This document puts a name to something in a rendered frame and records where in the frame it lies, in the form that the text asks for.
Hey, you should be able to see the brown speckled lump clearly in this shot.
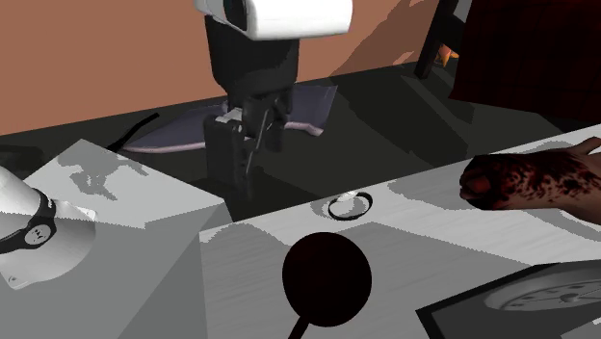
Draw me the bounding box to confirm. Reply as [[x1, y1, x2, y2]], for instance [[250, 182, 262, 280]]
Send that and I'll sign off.
[[458, 136, 601, 225]]

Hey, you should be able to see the small black ring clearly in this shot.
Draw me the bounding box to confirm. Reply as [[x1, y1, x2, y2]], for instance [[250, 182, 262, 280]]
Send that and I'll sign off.
[[327, 191, 375, 222]]

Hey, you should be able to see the black round pan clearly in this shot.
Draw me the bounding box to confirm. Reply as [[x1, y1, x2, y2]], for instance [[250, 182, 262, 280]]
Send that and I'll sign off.
[[280, 231, 374, 339]]

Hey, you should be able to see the purple grey cloth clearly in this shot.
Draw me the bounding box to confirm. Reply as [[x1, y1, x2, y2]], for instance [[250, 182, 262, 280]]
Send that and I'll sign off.
[[119, 84, 339, 154]]

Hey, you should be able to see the small orange thing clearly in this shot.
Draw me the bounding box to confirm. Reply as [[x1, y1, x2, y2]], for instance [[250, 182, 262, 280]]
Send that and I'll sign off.
[[435, 43, 460, 67]]

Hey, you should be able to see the dark red armchair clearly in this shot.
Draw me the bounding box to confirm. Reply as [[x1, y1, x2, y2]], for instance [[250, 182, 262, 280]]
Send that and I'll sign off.
[[448, 0, 601, 126]]

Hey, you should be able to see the black chair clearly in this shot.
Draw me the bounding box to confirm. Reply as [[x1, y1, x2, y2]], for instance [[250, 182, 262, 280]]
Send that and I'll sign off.
[[413, 0, 472, 81]]

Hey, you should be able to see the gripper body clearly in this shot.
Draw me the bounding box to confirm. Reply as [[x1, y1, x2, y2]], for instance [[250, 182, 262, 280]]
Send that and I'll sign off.
[[203, 13, 301, 103]]

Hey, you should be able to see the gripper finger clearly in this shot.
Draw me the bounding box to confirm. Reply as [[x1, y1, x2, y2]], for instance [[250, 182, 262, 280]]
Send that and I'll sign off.
[[260, 90, 295, 154], [202, 97, 272, 200]]

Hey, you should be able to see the black stick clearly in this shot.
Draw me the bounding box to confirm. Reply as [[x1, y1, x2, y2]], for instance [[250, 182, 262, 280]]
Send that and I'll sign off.
[[106, 112, 161, 153]]

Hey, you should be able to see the white grey table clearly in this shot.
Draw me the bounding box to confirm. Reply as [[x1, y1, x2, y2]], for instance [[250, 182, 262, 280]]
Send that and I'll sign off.
[[198, 123, 601, 339]]

